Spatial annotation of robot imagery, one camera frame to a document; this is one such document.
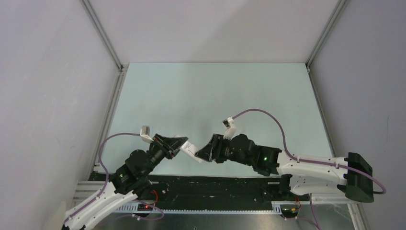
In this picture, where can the left aluminium frame post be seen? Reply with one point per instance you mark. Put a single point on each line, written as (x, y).
(118, 79)

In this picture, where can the right controller board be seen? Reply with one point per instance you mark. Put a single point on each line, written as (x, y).
(290, 213)

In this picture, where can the aluminium frame post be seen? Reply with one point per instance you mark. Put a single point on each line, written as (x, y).
(326, 32)
(118, 79)

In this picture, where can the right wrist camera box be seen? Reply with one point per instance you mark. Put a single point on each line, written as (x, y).
(230, 128)

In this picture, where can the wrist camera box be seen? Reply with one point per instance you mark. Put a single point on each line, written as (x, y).
(230, 128)
(144, 134)

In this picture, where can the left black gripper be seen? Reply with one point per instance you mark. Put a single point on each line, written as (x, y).
(174, 143)

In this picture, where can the white remote control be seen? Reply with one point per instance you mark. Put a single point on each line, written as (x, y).
(191, 150)

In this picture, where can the controller board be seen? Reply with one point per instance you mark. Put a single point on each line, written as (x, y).
(144, 207)
(290, 213)

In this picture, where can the left controller board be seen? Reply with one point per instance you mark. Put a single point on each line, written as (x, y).
(144, 207)

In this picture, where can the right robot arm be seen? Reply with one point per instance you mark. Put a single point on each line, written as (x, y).
(350, 176)

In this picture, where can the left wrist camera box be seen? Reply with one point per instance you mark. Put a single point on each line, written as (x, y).
(144, 134)

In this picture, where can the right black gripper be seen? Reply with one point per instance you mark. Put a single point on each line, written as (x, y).
(213, 150)

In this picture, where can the right aluminium frame post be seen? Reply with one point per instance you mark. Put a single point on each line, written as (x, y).
(326, 32)

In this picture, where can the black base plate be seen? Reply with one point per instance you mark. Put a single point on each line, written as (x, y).
(198, 193)

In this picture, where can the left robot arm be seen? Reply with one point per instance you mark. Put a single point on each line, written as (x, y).
(129, 182)

